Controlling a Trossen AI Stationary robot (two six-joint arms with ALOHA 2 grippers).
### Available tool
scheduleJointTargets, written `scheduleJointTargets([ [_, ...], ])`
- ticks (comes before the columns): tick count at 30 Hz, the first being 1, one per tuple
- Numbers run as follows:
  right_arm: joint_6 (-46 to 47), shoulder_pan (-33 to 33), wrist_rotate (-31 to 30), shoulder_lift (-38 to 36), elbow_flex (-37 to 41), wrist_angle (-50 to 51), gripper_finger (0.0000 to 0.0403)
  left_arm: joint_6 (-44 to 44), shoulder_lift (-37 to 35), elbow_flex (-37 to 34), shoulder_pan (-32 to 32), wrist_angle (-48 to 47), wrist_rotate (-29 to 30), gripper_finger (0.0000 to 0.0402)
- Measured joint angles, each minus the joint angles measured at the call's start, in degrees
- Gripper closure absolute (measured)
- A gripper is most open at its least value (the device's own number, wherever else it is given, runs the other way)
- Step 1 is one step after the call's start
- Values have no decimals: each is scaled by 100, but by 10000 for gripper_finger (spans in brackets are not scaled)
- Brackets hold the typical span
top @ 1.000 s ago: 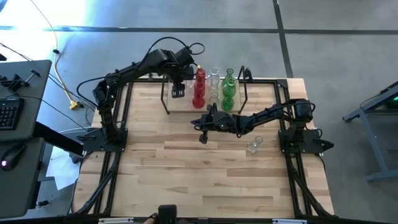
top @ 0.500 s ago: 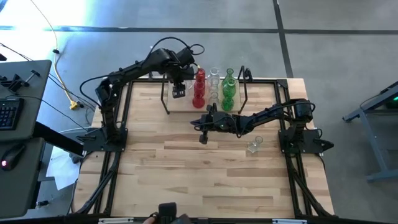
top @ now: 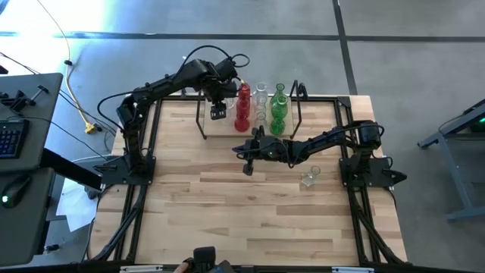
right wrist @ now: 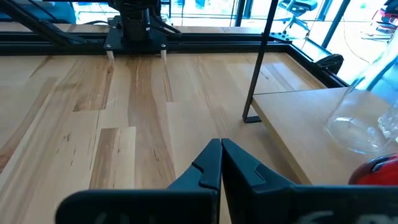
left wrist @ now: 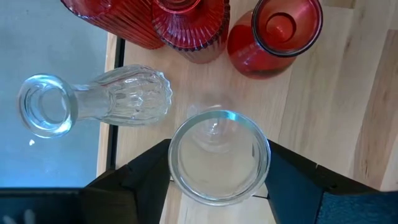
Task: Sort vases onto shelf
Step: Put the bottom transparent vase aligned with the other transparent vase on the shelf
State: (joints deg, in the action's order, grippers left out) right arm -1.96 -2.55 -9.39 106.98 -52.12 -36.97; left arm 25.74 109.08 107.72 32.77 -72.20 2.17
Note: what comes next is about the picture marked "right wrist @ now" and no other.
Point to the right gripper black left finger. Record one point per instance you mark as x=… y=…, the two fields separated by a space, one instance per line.
x=202 y=180

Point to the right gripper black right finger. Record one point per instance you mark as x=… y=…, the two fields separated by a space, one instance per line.
x=248 y=193

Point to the clear conical glass vase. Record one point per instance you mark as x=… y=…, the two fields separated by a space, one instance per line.
x=351 y=133

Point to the round red glass vase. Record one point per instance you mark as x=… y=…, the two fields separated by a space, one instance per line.
x=367 y=174

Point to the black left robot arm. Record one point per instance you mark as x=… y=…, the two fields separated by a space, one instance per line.
x=136 y=28

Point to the wooden shelf with black legs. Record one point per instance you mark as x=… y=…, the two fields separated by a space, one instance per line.
x=295 y=130

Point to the black table clamp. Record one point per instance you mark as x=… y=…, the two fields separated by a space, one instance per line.
x=331 y=63

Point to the dark desk black legs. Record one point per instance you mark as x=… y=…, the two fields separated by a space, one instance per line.
x=335 y=25

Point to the blue grey office chair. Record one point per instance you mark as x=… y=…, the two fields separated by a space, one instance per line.
x=298 y=6

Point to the black aluminium table frame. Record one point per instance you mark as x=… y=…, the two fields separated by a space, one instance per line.
x=217 y=43

